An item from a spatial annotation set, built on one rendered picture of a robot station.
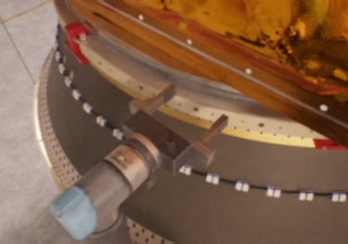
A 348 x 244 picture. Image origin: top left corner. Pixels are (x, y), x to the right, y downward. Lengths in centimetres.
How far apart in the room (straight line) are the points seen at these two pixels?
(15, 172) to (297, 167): 246
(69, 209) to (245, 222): 57
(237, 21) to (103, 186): 35
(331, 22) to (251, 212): 58
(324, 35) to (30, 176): 261
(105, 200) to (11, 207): 229
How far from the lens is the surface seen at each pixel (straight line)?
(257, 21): 53
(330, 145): 76
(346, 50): 48
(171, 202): 95
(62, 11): 108
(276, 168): 83
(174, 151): 51
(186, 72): 72
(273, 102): 65
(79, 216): 48
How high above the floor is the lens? 222
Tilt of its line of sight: 50 degrees down
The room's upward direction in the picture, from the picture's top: 1 degrees counter-clockwise
